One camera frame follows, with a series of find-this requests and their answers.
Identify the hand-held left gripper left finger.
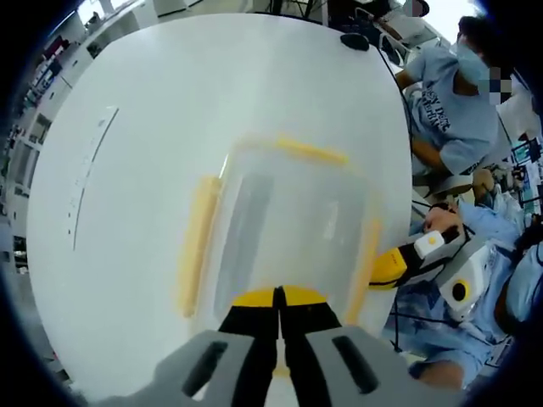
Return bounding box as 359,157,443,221
152,286,283,407

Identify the clear plastic container yellow rim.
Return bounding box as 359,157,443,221
172,131,383,377

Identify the clear plastic storage box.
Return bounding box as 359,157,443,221
210,142,375,324

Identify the person's right hand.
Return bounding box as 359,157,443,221
423,204,462,238

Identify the white table cable cover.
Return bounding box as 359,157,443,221
66,105,120,252

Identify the black oval device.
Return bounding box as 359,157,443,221
339,34,371,53

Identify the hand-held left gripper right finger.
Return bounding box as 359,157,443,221
279,284,416,407

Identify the black chest device cable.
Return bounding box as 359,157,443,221
389,291,409,354

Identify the person's leg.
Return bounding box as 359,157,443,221
408,357,467,390

